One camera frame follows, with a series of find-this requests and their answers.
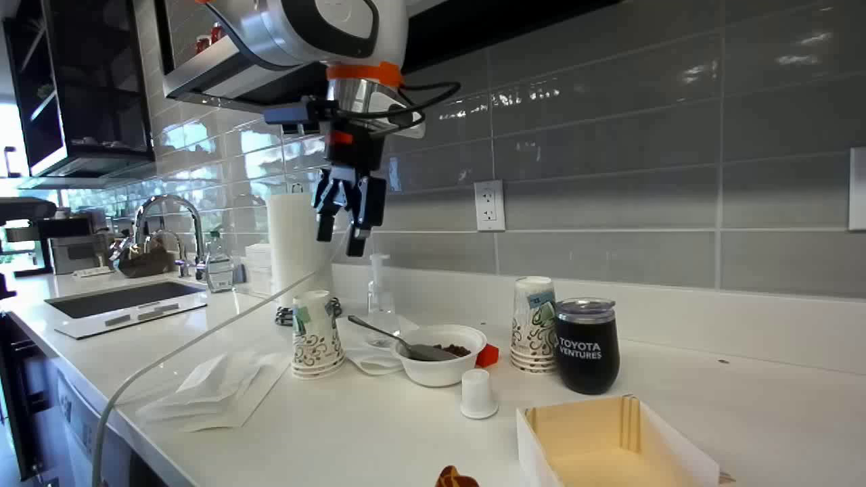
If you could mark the white wall outlet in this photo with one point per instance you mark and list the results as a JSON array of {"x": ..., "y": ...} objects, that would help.
[{"x": 488, "y": 207}]

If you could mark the white bowl plate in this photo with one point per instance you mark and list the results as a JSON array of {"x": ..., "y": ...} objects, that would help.
[{"x": 441, "y": 368}]

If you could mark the black under-counter appliance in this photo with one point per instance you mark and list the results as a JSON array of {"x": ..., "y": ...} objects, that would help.
[{"x": 21, "y": 406}]

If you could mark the small white pod cup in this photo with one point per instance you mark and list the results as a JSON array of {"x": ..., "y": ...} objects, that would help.
[{"x": 477, "y": 395}]

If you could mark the brown food bits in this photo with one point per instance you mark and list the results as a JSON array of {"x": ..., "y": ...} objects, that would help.
[{"x": 453, "y": 345}]

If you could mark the white wall switch plate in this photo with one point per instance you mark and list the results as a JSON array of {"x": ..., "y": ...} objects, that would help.
[{"x": 858, "y": 190}]

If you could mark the black coffee machine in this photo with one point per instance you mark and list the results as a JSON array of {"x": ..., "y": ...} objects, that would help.
[{"x": 36, "y": 232}]

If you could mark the clear plastic bottle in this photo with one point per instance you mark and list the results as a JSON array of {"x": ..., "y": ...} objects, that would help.
[{"x": 379, "y": 293}]

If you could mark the large flat white napkin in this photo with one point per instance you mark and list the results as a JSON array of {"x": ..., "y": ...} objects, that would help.
[{"x": 261, "y": 394}]

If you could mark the kitchen sink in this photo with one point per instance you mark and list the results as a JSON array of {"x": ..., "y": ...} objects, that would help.
[{"x": 123, "y": 299}]

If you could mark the folded white napkin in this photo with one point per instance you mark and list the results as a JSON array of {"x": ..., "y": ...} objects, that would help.
[{"x": 218, "y": 374}]

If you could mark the wooden box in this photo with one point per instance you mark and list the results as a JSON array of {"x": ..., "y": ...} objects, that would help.
[{"x": 584, "y": 449}]

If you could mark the white paper towel roll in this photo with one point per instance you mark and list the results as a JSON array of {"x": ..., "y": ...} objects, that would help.
[{"x": 298, "y": 238}]

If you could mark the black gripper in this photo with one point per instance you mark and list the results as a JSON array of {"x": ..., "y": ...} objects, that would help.
[{"x": 353, "y": 151}]

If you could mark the white plastic container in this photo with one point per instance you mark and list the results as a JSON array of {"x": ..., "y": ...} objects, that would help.
[{"x": 257, "y": 272}]

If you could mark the printed paper cup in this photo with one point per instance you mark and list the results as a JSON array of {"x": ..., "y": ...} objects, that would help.
[
  {"x": 533, "y": 329},
  {"x": 316, "y": 339}
]

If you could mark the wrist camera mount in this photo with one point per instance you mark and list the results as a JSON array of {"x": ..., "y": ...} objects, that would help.
[{"x": 287, "y": 115}]

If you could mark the small red object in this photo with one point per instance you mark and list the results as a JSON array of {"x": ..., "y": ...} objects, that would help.
[{"x": 488, "y": 356}]

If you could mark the brown chocolate piece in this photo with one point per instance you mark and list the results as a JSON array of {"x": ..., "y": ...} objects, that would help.
[{"x": 454, "y": 478}]

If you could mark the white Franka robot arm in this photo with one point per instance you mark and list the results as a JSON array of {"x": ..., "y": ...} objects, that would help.
[{"x": 298, "y": 31}]

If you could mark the dark sink caddy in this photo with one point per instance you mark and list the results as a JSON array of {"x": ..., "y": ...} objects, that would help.
[{"x": 143, "y": 261}]

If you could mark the chrome kitchen faucet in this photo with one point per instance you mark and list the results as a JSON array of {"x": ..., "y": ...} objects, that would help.
[{"x": 168, "y": 199}]

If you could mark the black tumbler with lid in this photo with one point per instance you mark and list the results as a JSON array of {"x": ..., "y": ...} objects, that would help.
[{"x": 584, "y": 352}]

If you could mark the silver spatula spoon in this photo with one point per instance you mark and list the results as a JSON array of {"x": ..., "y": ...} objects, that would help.
[{"x": 422, "y": 352}]

